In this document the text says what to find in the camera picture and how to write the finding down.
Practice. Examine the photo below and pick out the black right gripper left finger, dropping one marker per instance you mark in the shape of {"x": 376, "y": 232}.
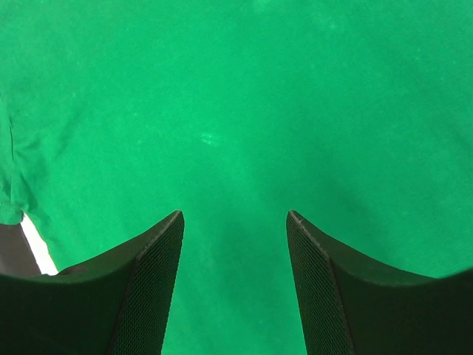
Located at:
{"x": 115, "y": 303}

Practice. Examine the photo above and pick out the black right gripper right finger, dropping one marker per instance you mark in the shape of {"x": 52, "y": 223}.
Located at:
{"x": 350, "y": 303}

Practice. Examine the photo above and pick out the green t shirt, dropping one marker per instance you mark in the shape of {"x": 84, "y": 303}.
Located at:
{"x": 355, "y": 114}

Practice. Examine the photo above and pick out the floral table mat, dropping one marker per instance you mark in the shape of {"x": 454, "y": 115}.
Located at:
{"x": 38, "y": 247}

